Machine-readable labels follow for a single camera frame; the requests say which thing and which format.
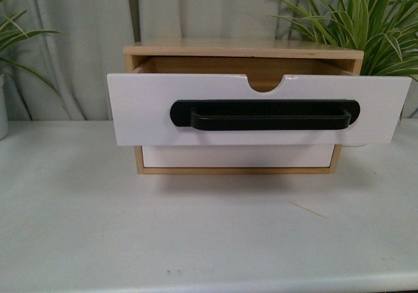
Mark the white drawer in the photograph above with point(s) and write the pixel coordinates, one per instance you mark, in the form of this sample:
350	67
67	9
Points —
141	101
238	156

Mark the white plant pot left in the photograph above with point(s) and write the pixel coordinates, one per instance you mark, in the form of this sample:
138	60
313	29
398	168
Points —
3	111

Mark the green plant right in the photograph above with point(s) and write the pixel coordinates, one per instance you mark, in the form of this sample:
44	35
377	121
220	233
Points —
385	31

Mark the green plant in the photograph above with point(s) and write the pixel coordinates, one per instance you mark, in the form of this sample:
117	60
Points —
385	31
12	33

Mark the green plant left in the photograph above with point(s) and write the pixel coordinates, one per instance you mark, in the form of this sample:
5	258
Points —
12	33

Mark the black drawer handle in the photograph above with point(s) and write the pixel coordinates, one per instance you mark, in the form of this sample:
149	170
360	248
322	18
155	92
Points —
265	115

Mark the wooden drawer cabinet frame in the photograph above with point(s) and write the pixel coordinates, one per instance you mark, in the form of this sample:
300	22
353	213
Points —
228	49

